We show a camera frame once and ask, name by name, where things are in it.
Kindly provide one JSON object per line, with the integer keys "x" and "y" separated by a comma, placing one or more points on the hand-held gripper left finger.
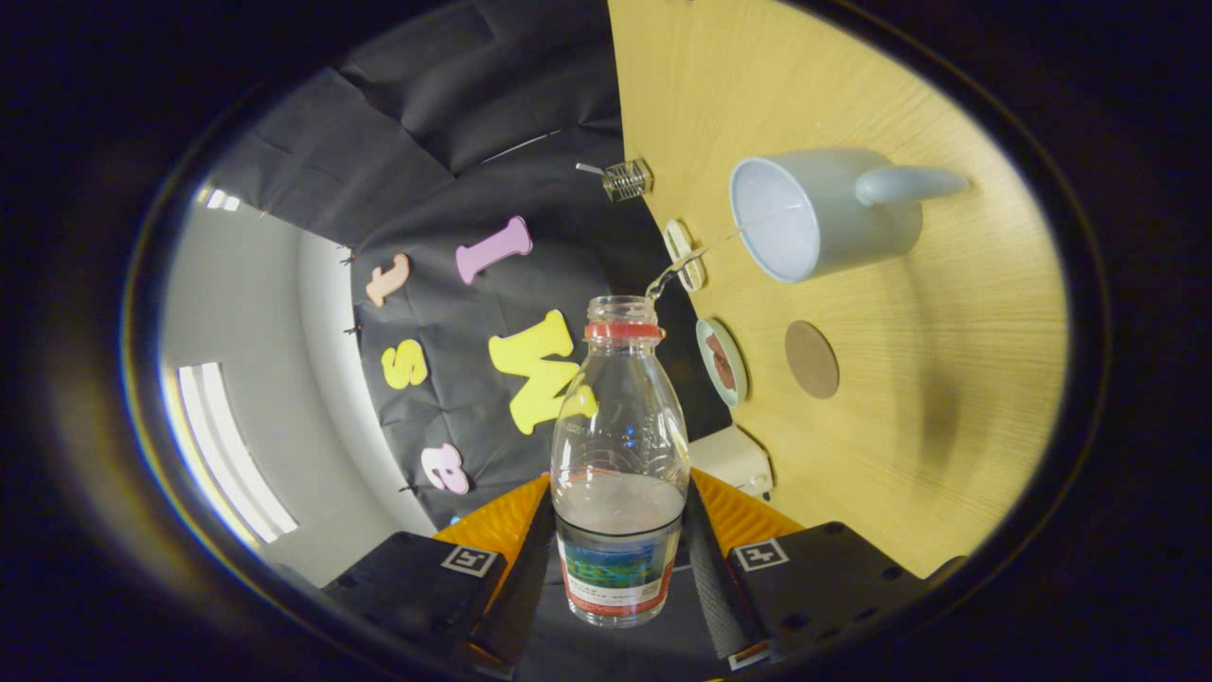
{"x": 521, "y": 597}

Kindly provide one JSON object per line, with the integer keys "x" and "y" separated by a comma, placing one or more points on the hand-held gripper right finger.
{"x": 715, "y": 597}

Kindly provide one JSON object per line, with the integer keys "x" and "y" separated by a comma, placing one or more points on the clear juice bottle red collar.
{"x": 620, "y": 445}

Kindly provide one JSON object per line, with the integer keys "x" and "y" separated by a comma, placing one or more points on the round brown coaster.
{"x": 811, "y": 359}

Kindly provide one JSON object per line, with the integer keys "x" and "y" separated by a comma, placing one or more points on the white cup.
{"x": 833, "y": 213}

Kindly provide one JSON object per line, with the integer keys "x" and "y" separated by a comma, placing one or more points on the white toaster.
{"x": 729, "y": 459}

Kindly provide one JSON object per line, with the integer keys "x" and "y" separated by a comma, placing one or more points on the green plate with meat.
{"x": 723, "y": 362}

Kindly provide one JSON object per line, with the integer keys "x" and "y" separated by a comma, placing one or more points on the long ceiling light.
{"x": 237, "y": 455}

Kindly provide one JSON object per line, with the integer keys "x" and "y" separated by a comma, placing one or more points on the wooden table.
{"x": 947, "y": 379}

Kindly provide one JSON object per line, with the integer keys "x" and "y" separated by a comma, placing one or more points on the white divided dish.
{"x": 684, "y": 254}

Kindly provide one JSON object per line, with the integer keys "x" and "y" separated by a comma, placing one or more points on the metal mesh holder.
{"x": 630, "y": 180}

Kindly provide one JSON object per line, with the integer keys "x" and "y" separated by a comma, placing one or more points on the black backdrop cloth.
{"x": 454, "y": 114}

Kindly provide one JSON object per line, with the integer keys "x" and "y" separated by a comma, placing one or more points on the small ceiling light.
{"x": 222, "y": 199}

